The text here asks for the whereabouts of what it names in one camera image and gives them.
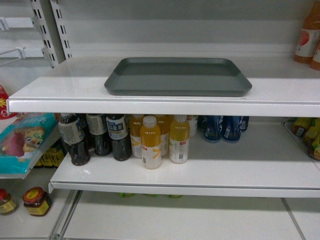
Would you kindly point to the grey rectangular serving tray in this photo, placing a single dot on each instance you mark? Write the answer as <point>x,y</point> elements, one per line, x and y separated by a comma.
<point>177,76</point>

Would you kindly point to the orange juice bottle front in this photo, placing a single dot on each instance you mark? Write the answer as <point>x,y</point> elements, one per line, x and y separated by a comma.
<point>151,143</point>

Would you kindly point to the orange juice bottle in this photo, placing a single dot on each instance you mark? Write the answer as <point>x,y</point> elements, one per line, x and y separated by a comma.
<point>135,125</point>
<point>151,143</point>

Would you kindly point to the yellow juice bottle right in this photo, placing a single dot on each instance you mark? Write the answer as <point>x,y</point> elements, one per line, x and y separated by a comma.
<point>179,139</point>

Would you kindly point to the orange juice bottle back left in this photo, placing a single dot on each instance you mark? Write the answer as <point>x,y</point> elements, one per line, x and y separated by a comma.
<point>135,125</point>

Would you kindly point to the dark tea bottle right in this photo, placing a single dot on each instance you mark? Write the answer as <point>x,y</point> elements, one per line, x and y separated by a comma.
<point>120,138</point>

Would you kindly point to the dark tea bottle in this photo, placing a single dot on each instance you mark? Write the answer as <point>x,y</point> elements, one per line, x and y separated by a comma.
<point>98,128</point>
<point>74,137</point>
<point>120,138</point>

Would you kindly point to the blue drink bottle left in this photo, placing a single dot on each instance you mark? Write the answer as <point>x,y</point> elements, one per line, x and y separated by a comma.
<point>213,128</point>

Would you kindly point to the blue drink bottle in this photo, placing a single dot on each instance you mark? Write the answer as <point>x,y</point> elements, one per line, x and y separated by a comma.
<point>213,128</point>
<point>231,128</point>

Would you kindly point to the dark tea bottle middle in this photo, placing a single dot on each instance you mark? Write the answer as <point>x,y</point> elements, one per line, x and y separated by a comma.
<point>98,128</point>

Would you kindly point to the blue drink bottle right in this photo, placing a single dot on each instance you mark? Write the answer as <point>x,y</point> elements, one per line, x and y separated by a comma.
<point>231,128</point>

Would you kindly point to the dark tea bottle left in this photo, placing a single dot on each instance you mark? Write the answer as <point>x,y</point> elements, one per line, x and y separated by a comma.
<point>74,137</point>

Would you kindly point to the white lower shelf board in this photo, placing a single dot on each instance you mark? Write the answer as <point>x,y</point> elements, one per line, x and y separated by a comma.
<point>267,161</point>

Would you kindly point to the white shelf board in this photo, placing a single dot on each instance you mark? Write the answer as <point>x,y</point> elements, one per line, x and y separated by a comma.
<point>280,88</point>
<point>267,161</point>

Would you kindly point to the white upper shelf board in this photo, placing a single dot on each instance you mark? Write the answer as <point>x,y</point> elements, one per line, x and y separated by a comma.
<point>280,88</point>

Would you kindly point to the teal cartoon snack pack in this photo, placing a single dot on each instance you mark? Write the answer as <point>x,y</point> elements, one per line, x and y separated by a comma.
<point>24,141</point>

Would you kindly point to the red lid sauce jar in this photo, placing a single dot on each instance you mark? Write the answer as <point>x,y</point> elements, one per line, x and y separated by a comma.
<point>37,201</point>

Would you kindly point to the white slotted shelf upright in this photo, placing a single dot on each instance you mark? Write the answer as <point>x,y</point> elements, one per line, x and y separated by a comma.
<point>49,21</point>

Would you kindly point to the orange drink bottle upper right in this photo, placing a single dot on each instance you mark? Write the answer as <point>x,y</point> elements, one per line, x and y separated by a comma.
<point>309,36</point>

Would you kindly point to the sauce jar at edge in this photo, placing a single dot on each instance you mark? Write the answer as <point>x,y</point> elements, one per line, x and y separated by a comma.
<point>7,204</point>

